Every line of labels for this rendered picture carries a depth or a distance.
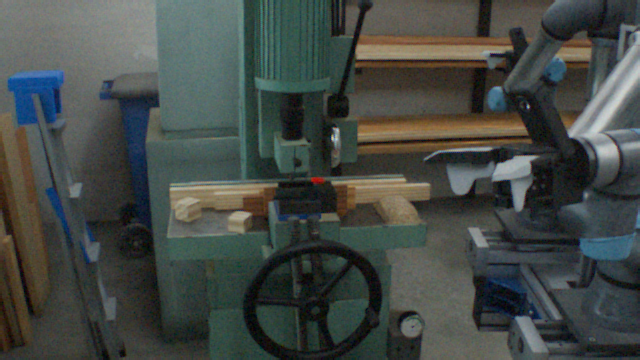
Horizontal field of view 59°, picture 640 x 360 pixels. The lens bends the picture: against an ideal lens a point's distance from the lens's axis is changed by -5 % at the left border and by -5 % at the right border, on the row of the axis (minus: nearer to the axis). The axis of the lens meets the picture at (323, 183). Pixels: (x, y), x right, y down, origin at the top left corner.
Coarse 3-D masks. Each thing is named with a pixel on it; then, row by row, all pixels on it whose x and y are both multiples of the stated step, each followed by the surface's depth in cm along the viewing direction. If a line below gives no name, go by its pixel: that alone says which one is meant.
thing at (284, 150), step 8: (280, 136) 147; (280, 144) 140; (288, 144) 140; (296, 144) 140; (304, 144) 141; (280, 152) 140; (288, 152) 140; (296, 152) 141; (304, 152) 141; (280, 160) 141; (288, 160) 141; (304, 160) 142; (280, 168) 141; (288, 168) 142; (296, 168) 142; (304, 168) 142
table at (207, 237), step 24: (216, 216) 142; (360, 216) 143; (168, 240) 130; (192, 240) 131; (216, 240) 132; (240, 240) 133; (264, 240) 134; (360, 240) 138; (384, 240) 139; (408, 240) 140; (288, 264) 126; (336, 264) 128
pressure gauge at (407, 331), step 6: (408, 312) 142; (414, 312) 142; (402, 318) 141; (408, 318) 140; (414, 318) 140; (420, 318) 140; (402, 324) 140; (408, 324) 141; (414, 324) 141; (420, 324) 141; (402, 330) 141; (408, 330) 141; (414, 330) 141; (420, 330) 142; (408, 336) 142; (414, 336) 142
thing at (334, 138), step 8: (328, 128) 158; (336, 128) 156; (328, 136) 160; (336, 136) 155; (328, 144) 158; (336, 144) 154; (328, 152) 161; (336, 152) 155; (328, 160) 160; (336, 160) 156
